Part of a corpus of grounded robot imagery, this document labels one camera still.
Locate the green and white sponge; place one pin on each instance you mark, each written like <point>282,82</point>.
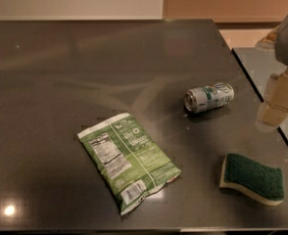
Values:
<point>259,182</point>

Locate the green snack bag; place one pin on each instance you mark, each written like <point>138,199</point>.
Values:
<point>132,164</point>

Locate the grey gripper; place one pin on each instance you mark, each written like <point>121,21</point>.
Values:
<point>275,108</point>

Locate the silver green 7up can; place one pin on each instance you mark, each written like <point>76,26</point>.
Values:
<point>208,97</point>

